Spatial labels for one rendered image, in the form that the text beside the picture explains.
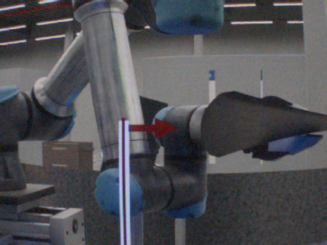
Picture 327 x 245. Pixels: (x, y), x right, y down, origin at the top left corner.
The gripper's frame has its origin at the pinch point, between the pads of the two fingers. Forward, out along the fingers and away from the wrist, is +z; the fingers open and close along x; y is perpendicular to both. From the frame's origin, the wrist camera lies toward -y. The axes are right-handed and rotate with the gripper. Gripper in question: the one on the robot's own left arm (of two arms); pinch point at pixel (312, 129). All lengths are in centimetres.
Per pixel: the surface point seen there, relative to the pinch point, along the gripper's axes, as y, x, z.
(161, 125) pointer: -20.5, 1.6, -6.6
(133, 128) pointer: -23.0, 2.3, -8.5
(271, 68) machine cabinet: 446, -113, -407
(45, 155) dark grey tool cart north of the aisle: 265, 24, -655
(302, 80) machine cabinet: 469, -101, -370
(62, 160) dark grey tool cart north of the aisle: 282, 28, -631
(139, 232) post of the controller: 9, 22, -51
